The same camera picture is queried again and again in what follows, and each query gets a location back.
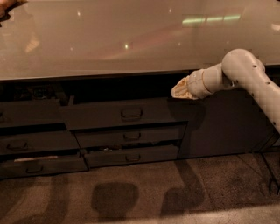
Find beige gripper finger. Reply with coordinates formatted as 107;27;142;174
171;76;198;100

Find person hand at corner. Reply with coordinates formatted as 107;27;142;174
0;0;19;18

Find dark grey cabinet door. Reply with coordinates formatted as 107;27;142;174
178;89;279;158

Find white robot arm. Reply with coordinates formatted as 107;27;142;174
171;49;280;132

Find dark grey drawer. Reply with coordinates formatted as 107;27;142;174
0;99;62;128
85;144;179;168
0;131;79;155
0;155;88;179
75;124;186;148
59;98;200;130

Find grey counter cabinet frame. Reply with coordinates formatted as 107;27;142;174
0;64;280;180

